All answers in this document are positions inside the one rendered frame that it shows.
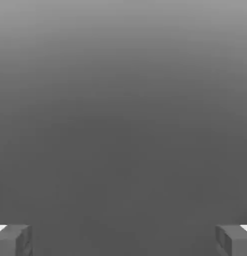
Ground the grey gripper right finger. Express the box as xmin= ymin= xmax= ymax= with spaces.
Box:
xmin=214 ymin=224 xmax=247 ymax=256

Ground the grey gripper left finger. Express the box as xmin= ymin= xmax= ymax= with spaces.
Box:
xmin=0 ymin=224 xmax=34 ymax=256

